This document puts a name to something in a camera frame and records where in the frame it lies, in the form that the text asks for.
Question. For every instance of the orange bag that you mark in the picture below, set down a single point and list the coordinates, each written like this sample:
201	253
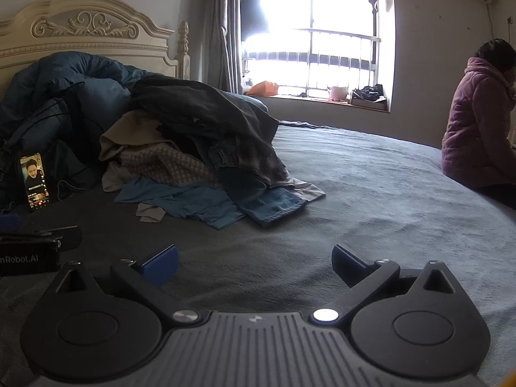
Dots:
264	87

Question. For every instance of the blue jeans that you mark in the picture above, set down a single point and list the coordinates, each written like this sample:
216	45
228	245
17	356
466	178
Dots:
270	205

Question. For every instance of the barred window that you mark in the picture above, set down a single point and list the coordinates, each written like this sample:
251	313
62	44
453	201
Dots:
314	32

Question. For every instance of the hanging dark clothes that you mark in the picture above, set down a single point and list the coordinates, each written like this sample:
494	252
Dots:
254	4

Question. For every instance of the white cloth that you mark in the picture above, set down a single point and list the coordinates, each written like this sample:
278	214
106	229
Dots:
308	191

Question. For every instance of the cream carved headboard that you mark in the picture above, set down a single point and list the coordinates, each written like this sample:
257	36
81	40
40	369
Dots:
80	24

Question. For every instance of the blue shirt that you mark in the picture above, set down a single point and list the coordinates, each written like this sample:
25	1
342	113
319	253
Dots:
189	201

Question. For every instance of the dark navy pants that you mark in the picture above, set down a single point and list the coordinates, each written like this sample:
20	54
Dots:
193	109

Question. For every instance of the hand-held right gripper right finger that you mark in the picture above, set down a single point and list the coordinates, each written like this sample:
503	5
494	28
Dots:
346	264

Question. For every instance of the grey curtain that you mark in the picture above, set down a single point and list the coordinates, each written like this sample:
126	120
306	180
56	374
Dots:
223	28

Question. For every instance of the pale grey garment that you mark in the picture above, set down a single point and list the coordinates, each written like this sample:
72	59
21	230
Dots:
115	177

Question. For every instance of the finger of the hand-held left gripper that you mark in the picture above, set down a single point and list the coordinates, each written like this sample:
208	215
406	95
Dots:
66	237

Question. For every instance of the dark blue duvet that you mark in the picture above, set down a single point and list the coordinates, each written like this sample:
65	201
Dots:
80	84

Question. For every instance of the beige garment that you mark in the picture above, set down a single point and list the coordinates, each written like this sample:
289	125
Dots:
129	129

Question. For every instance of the smartphone with lit screen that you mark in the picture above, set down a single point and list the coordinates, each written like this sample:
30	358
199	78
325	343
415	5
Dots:
35	181

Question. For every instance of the small pink item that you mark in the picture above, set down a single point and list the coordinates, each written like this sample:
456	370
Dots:
338	92

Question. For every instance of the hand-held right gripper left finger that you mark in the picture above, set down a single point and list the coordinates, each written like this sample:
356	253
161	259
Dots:
161	264

